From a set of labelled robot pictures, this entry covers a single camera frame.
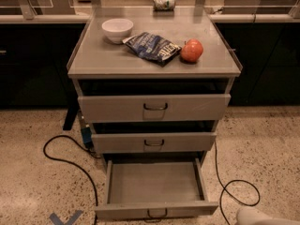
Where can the red apple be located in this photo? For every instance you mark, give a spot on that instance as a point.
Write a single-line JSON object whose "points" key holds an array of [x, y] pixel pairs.
{"points": [[192, 51]]}

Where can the grey drawer cabinet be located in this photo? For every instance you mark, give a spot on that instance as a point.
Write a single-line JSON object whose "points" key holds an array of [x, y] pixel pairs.
{"points": [[102, 68]]}

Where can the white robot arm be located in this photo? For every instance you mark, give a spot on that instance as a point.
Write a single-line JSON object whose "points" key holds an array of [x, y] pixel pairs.
{"points": [[253, 216]]}

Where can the grey middle drawer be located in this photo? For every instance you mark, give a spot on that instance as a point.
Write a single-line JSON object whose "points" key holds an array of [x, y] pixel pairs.
{"points": [[153, 142]]}

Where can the crumpled white green can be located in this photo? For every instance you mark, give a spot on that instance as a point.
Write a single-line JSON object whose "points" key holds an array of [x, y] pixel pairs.
{"points": [[162, 5]]}

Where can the grey drawer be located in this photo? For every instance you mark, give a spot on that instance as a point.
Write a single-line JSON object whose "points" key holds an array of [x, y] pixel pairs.
{"points": [[155, 190], [153, 108], [153, 142]]}

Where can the blue chip bag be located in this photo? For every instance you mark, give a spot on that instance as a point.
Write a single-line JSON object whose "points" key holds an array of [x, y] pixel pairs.
{"points": [[153, 48]]}

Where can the grey top drawer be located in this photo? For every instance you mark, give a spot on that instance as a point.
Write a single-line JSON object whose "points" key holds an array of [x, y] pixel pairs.
{"points": [[153, 108]]}

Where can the dark lab counter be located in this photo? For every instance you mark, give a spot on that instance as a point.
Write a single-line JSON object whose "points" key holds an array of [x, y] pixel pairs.
{"points": [[35, 59]]}

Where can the blue power adapter box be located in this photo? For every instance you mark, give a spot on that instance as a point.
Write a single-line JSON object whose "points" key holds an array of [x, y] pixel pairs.
{"points": [[87, 137]]}

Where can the white ceramic bowl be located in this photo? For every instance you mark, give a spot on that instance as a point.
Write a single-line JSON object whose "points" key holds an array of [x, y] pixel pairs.
{"points": [[116, 30]]}

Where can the grey bottom drawer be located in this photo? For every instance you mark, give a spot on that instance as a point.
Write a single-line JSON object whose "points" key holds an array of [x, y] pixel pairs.
{"points": [[155, 190]]}

